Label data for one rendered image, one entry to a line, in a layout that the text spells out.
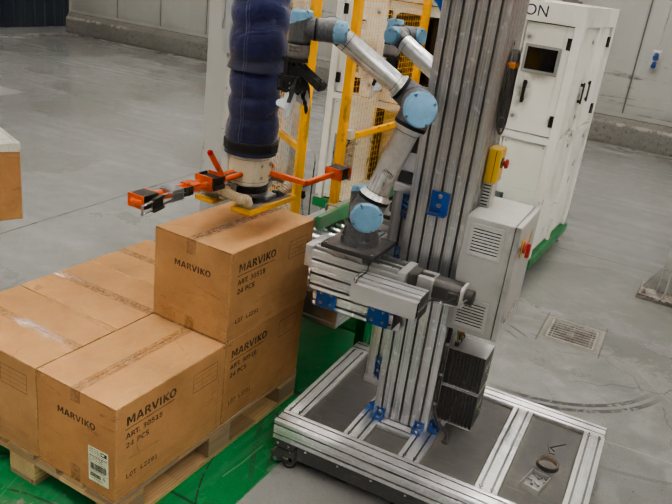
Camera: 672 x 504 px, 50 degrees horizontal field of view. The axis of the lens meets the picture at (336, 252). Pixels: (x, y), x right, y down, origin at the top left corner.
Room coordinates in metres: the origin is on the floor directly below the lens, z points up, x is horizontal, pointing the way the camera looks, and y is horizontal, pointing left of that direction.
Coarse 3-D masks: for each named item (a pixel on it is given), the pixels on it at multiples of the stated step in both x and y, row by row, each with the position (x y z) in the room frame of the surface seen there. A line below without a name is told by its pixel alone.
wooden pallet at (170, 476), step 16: (288, 384) 3.02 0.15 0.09; (256, 400) 2.78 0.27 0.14; (272, 400) 2.96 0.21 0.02; (240, 416) 2.80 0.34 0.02; (256, 416) 2.82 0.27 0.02; (224, 432) 2.57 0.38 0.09; (240, 432) 2.68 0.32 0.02; (16, 448) 2.25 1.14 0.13; (192, 448) 2.38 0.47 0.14; (208, 448) 2.48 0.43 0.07; (224, 448) 2.58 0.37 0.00; (16, 464) 2.25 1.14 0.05; (32, 464) 2.21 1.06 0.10; (48, 464) 2.17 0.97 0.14; (176, 464) 2.41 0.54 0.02; (192, 464) 2.42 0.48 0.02; (32, 480) 2.21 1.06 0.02; (64, 480) 2.13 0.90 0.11; (160, 480) 2.30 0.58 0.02; (176, 480) 2.32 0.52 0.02; (96, 496) 2.05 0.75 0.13; (128, 496) 2.07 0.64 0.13; (144, 496) 2.20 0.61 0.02; (160, 496) 2.22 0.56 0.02
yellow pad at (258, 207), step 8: (256, 200) 2.79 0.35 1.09; (264, 200) 2.84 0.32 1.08; (272, 200) 2.86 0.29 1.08; (280, 200) 2.89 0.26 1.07; (288, 200) 2.93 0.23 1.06; (232, 208) 2.73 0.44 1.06; (240, 208) 2.72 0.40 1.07; (248, 208) 2.72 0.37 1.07; (256, 208) 2.74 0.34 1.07; (264, 208) 2.77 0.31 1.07
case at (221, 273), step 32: (160, 224) 2.75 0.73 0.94; (192, 224) 2.80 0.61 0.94; (224, 224) 2.85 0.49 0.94; (256, 224) 2.90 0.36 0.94; (288, 224) 2.95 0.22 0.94; (160, 256) 2.71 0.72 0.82; (192, 256) 2.64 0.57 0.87; (224, 256) 2.56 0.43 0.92; (256, 256) 2.69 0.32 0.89; (288, 256) 2.90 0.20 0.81; (160, 288) 2.71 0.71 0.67; (192, 288) 2.63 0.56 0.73; (224, 288) 2.56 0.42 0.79; (256, 288) 2.71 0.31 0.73; (288, 288) 2.93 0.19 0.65; (192, 320) 2.63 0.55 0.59; (224, 320) 2.55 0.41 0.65; (256, 320) 2.73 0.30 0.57
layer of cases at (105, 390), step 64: (128, 256) 3.28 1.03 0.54; (0, 320) 2.50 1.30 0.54; (64, 320) 2.56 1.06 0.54; (128, 320) 2.63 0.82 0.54; (0, 384) 2.29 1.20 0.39; (64, 384) 2.13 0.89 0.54; (128, 384) 2.17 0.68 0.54; (192, 384) 2.37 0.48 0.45; (256, 384) 2.77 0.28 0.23; (64, 448) 2.13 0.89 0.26; (128, 448) 2.07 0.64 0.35
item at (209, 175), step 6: (198, 174) 2.66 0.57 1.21; (204, 174) 2.70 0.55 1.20; (210, 174) 2.71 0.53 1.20; (216, 174) 2.71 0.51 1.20; (222, 174) 2.70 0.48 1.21; (204, 180) 2.64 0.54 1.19; (210, 180) 2.63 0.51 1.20; (216, 180) 2.64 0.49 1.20; (222, 180) 2.67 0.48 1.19; (210, 186) 2.63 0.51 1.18; (216, 186) 2.65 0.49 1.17; (222, 186) 2.68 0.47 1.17
